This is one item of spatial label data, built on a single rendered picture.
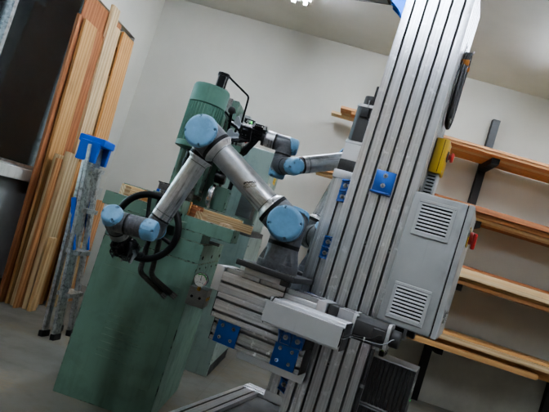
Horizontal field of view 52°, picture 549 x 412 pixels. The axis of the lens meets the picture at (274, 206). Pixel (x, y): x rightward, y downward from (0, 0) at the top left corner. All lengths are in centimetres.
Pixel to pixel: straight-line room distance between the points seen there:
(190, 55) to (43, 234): 222
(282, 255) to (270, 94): 321
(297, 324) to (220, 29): 385
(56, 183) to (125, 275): 147
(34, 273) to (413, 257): 262
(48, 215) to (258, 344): 221
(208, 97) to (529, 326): 345
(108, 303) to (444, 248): 144
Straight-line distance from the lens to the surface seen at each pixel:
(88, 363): 266
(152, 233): 197
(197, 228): 249
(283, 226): 183
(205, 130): 191
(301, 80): 507
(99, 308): 261
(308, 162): 241
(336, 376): 212
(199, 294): 246
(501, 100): 521
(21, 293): 397
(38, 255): 393
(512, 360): 462
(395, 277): 202
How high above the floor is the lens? 94
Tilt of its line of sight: 3 degrees up
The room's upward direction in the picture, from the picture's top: 18 degrees clockwise
